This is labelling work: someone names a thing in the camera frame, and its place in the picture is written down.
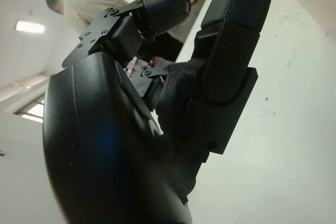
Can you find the rectangular ceiling light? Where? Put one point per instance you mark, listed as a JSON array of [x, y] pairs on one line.
[[29, 26]]

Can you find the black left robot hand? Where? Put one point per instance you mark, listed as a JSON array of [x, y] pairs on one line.
[[105, 142]]

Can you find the bright window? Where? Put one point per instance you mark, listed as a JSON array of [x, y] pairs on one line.
[[32, 111]]

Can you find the person in black trousers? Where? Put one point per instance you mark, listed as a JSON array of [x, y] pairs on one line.
[[86, 6]]

